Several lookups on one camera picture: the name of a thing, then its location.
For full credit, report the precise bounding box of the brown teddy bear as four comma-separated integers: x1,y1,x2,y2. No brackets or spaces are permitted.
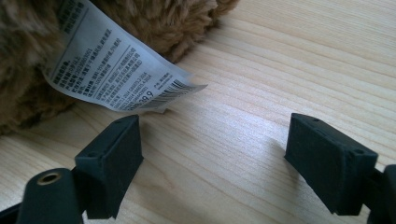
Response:
0,0,241,136

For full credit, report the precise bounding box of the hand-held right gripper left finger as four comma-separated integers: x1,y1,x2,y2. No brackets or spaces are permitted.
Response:
74,114,145,220

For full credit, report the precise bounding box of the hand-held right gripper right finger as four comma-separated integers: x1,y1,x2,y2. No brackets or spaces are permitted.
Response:
283,112,379,217

